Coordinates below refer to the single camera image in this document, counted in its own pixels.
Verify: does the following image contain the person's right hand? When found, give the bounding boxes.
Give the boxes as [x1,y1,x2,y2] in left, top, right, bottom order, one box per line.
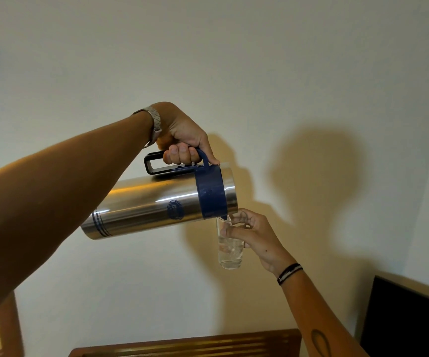
[220,209,297,278]

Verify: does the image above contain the person's left hand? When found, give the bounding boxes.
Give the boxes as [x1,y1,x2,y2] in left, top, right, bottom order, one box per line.
[150,102,220,166]

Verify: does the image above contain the clear drinking glass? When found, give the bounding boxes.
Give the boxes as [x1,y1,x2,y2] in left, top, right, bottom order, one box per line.
[216,215,246,271]

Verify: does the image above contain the steel jug with blue lid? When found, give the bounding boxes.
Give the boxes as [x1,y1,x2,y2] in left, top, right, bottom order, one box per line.
[80,147,239,241]

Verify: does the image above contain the person's left forearm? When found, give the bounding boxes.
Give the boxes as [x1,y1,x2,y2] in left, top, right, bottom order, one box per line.
[0,111,154,331]

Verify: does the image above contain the person's right forearm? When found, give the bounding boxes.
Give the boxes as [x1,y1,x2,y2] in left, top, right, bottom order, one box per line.
[280,268,370,357]

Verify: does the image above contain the silver metal wristwatch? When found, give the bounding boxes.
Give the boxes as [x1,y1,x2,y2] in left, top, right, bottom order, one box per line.
[132,106,162,149]

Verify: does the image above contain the brown wooden furniture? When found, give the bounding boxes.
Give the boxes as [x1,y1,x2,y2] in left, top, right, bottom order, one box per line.
[68,328,303,357]

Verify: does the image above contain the black flat screen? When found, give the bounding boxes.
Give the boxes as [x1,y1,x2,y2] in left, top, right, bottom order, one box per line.
[360,275,429,357]

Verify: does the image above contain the black and white bracelet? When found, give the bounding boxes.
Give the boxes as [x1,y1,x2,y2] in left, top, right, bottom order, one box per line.
[276,263,304,286]

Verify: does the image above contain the brown wooden door frame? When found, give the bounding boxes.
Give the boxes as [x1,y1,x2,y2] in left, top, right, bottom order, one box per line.
[0,38,25,357]

